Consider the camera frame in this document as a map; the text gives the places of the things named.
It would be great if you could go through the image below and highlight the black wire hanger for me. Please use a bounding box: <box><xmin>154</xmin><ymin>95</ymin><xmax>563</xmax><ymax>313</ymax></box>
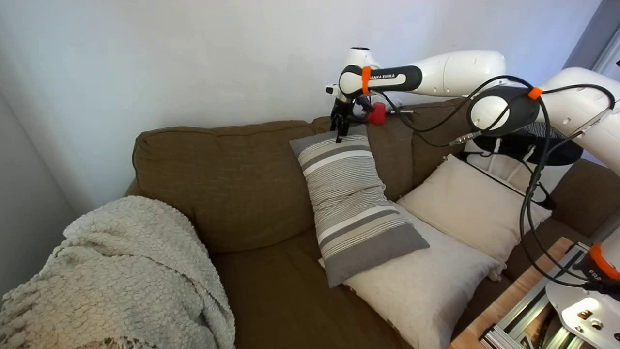
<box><xmin>464</xmin><ymin>152</ymin><xmax>559</xmax><ymax>210</ymax></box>

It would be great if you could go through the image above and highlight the orange wrist cable strap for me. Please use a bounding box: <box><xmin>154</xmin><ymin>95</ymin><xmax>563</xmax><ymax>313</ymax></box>
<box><xmin>359</xmin><ymin>64</ymin><xmax>375</xmax><ymax>97</ymax></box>

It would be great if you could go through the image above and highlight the white basket with black rim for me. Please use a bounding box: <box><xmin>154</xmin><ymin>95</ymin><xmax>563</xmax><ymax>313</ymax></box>
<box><xmin>464</xmin><ymin>128</ymin><xmax>588</xmax><ymax>202</ymax></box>

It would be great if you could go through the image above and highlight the aluminum rail frame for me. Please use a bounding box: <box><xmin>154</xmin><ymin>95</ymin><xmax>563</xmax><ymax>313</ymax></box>
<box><xmin>483</xmin><ymin>241</ymin><xmax>592</xmax><ymax>349</ymax></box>

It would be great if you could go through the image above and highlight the gray striped pillow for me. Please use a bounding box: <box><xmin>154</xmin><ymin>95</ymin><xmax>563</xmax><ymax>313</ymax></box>
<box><xmin>290</xmin><ymin>125</ymin><xmax>433</xmax><ymax>289</ymax></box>

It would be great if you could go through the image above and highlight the large cream pillow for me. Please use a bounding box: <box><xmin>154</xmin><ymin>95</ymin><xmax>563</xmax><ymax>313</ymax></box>
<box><xmin>319</xmin><ymin>202</ymin><xmax>507</xmax><ymax>349</ymax></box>

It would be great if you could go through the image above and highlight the brown fabric sofa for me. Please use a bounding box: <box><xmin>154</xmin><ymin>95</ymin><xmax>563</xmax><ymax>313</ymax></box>
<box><xmin>125</xmin><ymin>99</ymin><xmax>620</xmax><ymax>349</ymax></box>

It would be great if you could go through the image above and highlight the red and black hand tool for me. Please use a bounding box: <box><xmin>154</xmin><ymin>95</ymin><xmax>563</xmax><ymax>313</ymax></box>
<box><xmin>352</xmin><ymin>103</ymin><xmax>417</xmax><ymax>128</ymax></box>

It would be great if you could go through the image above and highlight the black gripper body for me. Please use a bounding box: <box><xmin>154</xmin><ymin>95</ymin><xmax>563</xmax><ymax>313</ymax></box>
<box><xmin>330</xmin><ymin>94</ymin><xmax>373</xmax><ymax>130</ymax></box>

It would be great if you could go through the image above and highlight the gray metal base plate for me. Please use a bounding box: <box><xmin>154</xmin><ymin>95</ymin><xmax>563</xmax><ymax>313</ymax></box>
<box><xmin>545</xmin><ymin>278</ymin><xmax>620</xmax><ymax>349</ymax></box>

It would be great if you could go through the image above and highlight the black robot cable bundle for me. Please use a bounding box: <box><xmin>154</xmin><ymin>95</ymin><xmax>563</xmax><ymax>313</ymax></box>
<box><xmin>373</xmin><ymin>74</ymin><xmax>620</xmax><ymax>291</ymax></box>

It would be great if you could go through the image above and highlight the cream knitted blanket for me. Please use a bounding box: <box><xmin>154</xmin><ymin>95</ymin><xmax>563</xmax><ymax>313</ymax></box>
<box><xmin>0</xmin><ymin>194</ymin><xmax>239</xmax><ymax>349</ymax></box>

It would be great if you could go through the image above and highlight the wooden board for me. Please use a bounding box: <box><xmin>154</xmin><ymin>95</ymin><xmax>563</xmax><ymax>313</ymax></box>
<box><xmin>450</xmin><ymin>235</ymin><xmax>578</xmax><ymax>349</ymax></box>

